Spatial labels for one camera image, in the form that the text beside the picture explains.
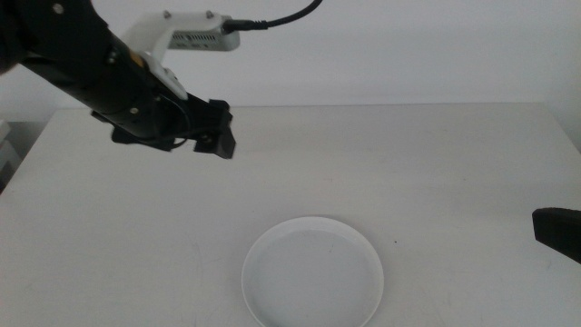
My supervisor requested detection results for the white shallow bowl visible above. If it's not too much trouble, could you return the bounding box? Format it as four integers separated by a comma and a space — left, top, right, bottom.
241, 215, 385, 327

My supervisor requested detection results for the thin black wire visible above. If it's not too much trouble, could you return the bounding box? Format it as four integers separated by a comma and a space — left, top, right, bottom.
156, 93, 192, 150

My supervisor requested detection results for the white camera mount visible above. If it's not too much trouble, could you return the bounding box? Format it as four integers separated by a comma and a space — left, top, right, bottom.
121, 9, 229, 102

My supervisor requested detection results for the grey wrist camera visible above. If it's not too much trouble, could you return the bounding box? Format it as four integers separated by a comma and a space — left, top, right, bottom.
168, 27, 241, 53

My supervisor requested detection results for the thick black camera cable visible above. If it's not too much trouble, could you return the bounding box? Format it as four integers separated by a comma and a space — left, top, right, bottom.
222, 0, 325, 34

